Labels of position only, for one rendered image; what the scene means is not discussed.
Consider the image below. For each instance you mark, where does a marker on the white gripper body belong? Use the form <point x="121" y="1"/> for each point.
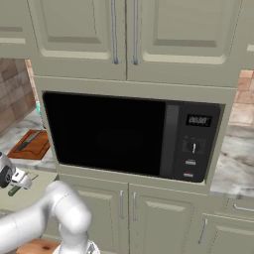
<point x="22" y="178"/>

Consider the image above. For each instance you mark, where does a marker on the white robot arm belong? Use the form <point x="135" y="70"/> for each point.
<point x="63" y="211"/>

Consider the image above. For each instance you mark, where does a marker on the wooden cutting board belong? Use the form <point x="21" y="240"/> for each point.
<point x="36" y="147"/>

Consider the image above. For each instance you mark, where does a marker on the pale green drawer front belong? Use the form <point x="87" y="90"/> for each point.
<point x="243" y="202"/>

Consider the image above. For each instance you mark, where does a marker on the teal bottle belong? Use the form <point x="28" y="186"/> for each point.
<point x="38" y="107"/>

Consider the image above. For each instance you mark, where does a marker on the pale green lower cupboard door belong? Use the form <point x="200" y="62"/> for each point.
<point x="102" y="218"/>
<point x="231" y="238"/>
<point x="162" y="225"/>

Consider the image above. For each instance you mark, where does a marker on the pale green cupboard door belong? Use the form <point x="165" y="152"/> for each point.
<point x="102" y="218"/>
<point x="72" y="36"/>
<point x="231" y="238"/>
<point x="162" y="225"/>
<point x="188" y="39"/>

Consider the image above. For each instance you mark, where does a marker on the black microwave oven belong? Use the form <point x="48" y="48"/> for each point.
<point x="105" y="135"/>

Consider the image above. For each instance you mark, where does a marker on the pale green microwave housing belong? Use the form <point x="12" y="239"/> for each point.
<point x="132" y="85"/>

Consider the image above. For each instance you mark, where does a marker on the pale green upper cupboard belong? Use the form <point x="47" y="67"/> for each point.
<point x="13" y="29"/>
<point x="250" y="33"/>

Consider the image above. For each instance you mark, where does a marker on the pale green upper cupboard door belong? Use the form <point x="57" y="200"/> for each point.
<point x="72" y="36"/>
<point x="188" y="39"/>

